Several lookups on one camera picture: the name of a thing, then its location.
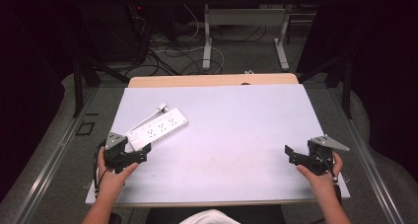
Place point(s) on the dark computer tower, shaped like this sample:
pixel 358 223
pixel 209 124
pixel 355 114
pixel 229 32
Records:
pixel 111 33

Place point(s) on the desk with white legs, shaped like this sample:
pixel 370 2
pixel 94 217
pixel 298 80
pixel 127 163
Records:
pixel 246 16

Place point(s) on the metal floor rail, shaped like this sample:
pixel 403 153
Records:
pixel 49 161
pixel 368 161

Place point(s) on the person's dark lap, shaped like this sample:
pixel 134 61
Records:
pixel 263 214

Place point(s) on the black floor outlet frame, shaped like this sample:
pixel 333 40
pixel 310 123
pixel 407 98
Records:
pixel 85 128

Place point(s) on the person's left hand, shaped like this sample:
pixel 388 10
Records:
pixel 111 181

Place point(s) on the person's white shirt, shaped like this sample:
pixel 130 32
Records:
pixel 210 217

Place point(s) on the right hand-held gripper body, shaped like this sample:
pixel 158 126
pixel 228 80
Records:
pixel 320 155

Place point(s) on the black metal stand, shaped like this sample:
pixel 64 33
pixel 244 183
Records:
pixel 345 82
pixel 82 82

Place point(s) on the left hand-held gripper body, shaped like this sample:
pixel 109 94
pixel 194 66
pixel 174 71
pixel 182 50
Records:
pixel 115 141

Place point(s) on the white power strip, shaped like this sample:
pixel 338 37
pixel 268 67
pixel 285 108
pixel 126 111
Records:
pixel 157 128

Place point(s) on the person's right hand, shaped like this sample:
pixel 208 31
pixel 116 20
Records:
pixel 323 183

